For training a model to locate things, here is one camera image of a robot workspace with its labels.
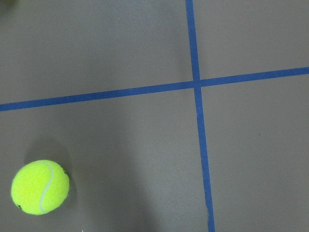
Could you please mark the yellow tennis ball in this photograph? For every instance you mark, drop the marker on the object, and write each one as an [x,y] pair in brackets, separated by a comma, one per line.
[40,187]

